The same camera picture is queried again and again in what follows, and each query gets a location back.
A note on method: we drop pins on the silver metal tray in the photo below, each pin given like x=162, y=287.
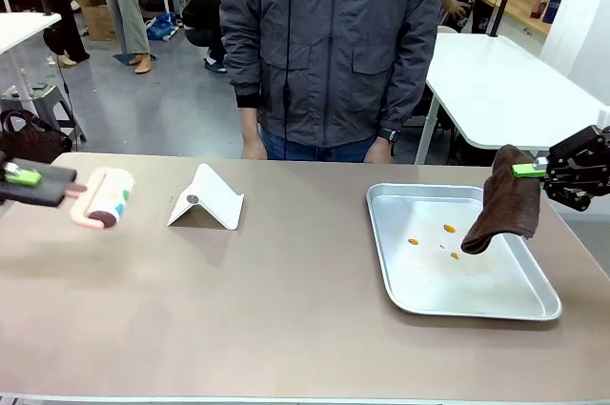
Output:
x=453, y=281

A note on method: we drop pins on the person's left forearm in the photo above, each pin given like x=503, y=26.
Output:
x=405, y=90

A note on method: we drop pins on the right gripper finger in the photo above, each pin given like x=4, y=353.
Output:
x=562, y=155
x=569, y=193

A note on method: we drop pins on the large white table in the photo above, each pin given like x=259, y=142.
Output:
x=500, y=90

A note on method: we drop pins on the dark brown handbag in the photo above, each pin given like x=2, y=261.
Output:
x=33, y=140

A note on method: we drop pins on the person's left hand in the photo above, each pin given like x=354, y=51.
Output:
x=380, y=151

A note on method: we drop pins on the person's right forearm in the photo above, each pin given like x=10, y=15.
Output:
x=244, y=86

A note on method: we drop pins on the person in red jacket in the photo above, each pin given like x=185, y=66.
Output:
x=67, y=19

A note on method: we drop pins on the person in grey jacket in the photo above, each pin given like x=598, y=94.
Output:
x=329, y=43

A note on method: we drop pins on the white folded roller stand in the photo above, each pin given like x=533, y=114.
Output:
x=209, y=200

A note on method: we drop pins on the grey metal stool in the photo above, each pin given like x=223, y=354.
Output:
x=47, y=105

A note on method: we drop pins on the brown cloth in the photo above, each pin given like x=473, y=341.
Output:
x=512, y=205

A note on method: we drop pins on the person in black clothes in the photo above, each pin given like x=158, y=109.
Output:
x=205, y=14

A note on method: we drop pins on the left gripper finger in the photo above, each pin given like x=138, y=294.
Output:
x=47, y=175
x=33, y=195

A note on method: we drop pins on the black wrist watch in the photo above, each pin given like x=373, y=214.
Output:
x=390, y=134

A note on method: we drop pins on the light blue paper scrap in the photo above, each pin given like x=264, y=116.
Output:
x=120, y=210

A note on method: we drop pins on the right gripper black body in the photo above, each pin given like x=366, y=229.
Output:
x=603, y=162

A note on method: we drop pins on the brown cardboard box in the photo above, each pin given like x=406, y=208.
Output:
x=99, y=21

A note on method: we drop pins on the wooden table with drinks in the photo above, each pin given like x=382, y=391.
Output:
x=522, y=12

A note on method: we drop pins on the person's right hand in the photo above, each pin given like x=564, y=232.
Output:
x=254, y=145

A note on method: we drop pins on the blue plastic bag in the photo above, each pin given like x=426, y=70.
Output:
x=161, y=26

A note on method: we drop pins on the blue cup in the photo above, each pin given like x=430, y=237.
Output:
x=552, y=9

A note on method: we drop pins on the pink lint roller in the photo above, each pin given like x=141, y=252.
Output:
x=107, y=205

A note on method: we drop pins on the small white table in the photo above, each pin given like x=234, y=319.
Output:
x=24, y=28

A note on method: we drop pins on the person in grey trousers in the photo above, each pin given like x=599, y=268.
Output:
x=128, y=19

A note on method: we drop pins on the blue floor mat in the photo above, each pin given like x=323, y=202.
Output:
x=125, y=58

